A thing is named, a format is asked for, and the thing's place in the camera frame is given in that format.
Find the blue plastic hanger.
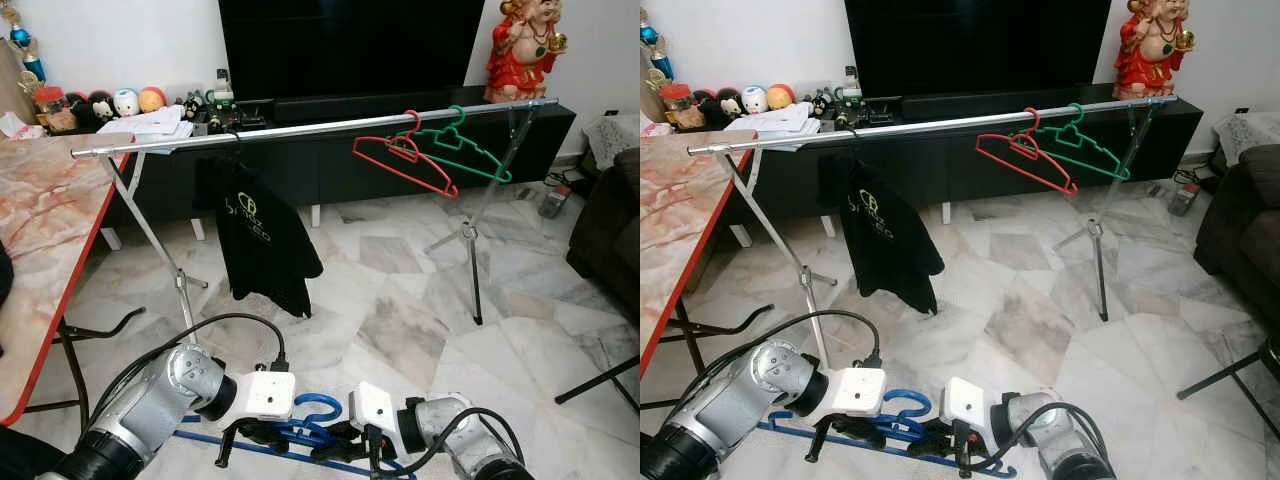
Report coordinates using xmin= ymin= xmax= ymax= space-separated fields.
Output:
xmin=757 ymin=388 xmax=1019 ymax=479
xmin=175 ymin=392 xmax=416 ymax=479

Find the red plastic hanger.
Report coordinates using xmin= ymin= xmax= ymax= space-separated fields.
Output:
xmin=975 ymin=106 xmax=1081 ymax=196
xmin=352 ymin=108 xmax=461 ymax=199

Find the green plastic hanger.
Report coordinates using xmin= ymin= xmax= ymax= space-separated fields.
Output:
xmin=1030 ymin=102 xmax=1133 ymax=182
xmin=410 ymin=104 xmax=514 ymax=185

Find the black t-shirt with yellow logo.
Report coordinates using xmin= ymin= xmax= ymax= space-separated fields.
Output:
xmin=193 ymin=155 xmax=325 ymax=319
xmin=817 ymin=153 xmax=946 ymax=316

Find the marble pattern folding table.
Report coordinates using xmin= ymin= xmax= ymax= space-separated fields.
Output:
xmin=640 ymin=128 xmax=776 ymax=413
xmin=0 ymin=130 xmax=147 ymax=433

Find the black TV console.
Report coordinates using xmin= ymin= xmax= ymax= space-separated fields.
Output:
xmin=75 ymin=95 xmax=578 ymax=226
xmin=700 ymin=95 xmax=1204 ymax=223

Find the silver clothes rack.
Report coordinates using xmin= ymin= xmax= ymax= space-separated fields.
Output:
xmin=687 ymin=94 xmax=1181 ymax=369
xmin=71 ymin=96 xmax=561 ymax=331

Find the floor power strip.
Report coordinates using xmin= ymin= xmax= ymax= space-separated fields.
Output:
xmin=538 ymin=170 xmax=571 ymax=219
xmin=1165 ymin=165 xmax=1201 ymax=216

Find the white paper stack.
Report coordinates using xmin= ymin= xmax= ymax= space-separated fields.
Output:
xmin=100 ymin=105 xmax=196 ymax=146
xmin=725 ymin=102 xmax=823 ymax=143

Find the brown fabric sofa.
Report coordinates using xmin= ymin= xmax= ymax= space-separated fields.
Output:
xmin=567 ymin=145 xmax=640 ymax=321
xmin=1193 ymin=143 xmax=1280 ymax=326

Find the green and white bottle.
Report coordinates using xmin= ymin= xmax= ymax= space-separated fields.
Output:
xmin=210 ymin=68 xmax=238 ymax=133
xmin=838 ymin=65 xmax=866 ymax=129

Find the black mouse plush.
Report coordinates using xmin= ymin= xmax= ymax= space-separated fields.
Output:
xmin=695 ymin=88 xmax=743 ymax=123
xmin=65 ymin=90 xmax=116 ymax=126

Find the side table with lace cloth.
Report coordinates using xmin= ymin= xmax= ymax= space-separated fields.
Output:
xmin=583 ymin=113 xmax=640 ymax=171
xmin=1212 ymin=108 xmax=1280 ymax=166

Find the black television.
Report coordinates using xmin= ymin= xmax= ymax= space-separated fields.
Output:
xmin=218 ymin=0 xmax=486 ymax=101
xmin=845 ymin=0 xmax=1113 ymax=98

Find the red laughing Buddha statue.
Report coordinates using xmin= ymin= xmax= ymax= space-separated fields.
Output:
xmin=1113 ymin=0 xmax=1196 ymax=101
xmin=485 ymin=0 xmax=568 ymax=104

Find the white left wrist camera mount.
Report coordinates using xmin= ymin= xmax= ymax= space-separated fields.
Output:
xmin=235 ymin=370 xmax=298 ymax=421
xmin=830 ymin=366 xmax=889 ymax=416

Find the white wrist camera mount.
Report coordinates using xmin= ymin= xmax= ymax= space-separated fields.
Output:
xmin=235 ymin=370 xmax=298 ymax=421
xmin=940 ymin=376 xmax=996 ymax=431
xmin=348 ymin=380 xmax=399 ymax=433
xmin=830 ymin=366 xmax=889 ymax=416

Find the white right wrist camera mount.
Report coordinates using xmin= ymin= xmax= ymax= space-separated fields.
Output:
xmin=348 ymin=380 xmax=399 ymax=433
xmin=940 ymin=376 xmax=996 ymax=431

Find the blue bauble ornament string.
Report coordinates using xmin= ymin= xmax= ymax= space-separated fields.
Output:
xmin=640 ymin=5 xmax=666 ymax=81
xmin=5 ymin=0 xmax=46 ymax=86

